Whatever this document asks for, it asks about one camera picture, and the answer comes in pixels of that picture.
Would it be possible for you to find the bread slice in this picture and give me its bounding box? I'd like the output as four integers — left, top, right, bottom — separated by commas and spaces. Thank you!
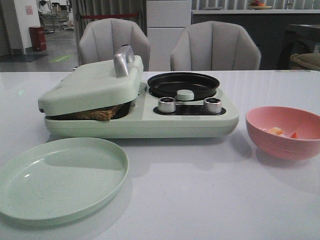
53, 104, 123, 123

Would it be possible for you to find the green breakfast maker lid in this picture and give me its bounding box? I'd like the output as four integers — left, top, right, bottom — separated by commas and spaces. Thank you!
38, 45, 144, 117

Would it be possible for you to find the cooked shrimp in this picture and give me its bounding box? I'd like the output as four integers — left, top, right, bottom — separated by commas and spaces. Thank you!
266, 127, 298, 139

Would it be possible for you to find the pink plastic bowl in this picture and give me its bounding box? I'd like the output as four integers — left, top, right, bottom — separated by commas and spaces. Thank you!
245, 106, 320, 160

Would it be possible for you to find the green breakfast maker base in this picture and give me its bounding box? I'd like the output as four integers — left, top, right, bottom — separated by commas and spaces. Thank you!
44, 82, 239, 139

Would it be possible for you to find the left silver control knob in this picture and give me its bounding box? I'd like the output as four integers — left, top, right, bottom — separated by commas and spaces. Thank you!
157, 96, 176, 114

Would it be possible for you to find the silver control knob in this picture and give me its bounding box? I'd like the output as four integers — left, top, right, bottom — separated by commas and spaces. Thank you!
203, 97, 222, 114
157, 96, 176, 114

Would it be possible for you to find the black round frying pan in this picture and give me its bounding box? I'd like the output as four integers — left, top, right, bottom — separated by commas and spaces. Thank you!
147, 71, 220, 101

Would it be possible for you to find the right silver control knob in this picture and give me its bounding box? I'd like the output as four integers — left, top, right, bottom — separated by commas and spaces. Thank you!
203, 97, 222, 114

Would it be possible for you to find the right grey upholstered chair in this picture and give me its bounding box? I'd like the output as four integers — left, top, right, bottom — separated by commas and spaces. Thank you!
170, 21, 262, 71

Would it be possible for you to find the grey upholstered chair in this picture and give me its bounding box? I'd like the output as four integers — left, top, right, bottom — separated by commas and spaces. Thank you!
78, 18, 151, 72
170, 21, 262, 71

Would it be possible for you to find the left grey upholstered chair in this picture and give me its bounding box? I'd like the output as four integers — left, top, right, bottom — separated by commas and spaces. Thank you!
78, 18, 151, 72

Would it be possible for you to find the white cabinet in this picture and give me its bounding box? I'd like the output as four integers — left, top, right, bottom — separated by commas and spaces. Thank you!
146, 0, 192, 72

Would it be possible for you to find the red barrier belt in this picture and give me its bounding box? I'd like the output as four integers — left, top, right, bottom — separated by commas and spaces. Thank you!
78, 12, 141, 20

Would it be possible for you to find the green plastic plate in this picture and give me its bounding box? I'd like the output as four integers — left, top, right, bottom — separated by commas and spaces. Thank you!
0, 137, 129, 226

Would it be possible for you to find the grey counter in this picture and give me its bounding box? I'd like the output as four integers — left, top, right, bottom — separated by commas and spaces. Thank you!
191, 9, 320, 70

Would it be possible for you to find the red trash bin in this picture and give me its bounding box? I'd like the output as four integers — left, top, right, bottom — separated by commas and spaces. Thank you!
29, 26, 47, 51

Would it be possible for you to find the fruit plate on counter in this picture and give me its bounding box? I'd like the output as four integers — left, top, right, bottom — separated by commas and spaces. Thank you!
248, 0, 272, 10

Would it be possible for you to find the beige cushion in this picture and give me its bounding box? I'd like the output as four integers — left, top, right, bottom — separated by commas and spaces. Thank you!
290, 53, 320, 71

